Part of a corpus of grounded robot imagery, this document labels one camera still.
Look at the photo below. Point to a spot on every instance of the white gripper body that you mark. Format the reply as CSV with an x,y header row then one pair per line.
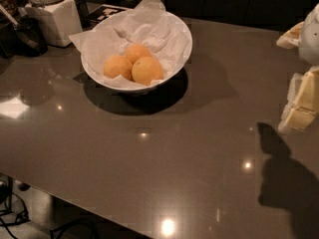
x,y
310,37

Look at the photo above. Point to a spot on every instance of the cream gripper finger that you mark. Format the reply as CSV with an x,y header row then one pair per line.
x,y
290,38
302,106

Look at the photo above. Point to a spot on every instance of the orange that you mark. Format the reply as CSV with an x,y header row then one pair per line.
x,y
117,65
137,51
147,69

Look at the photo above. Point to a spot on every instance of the white ceramic bowl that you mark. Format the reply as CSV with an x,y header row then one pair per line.
x,y
179,55

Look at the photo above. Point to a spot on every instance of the white crumpled paper liner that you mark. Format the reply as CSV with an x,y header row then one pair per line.
x,y
149,27

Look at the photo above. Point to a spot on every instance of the black white marker card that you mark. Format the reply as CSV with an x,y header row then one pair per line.
x,y
104,12

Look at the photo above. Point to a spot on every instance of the white square ceramic jar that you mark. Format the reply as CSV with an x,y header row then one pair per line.
x,y
58,19

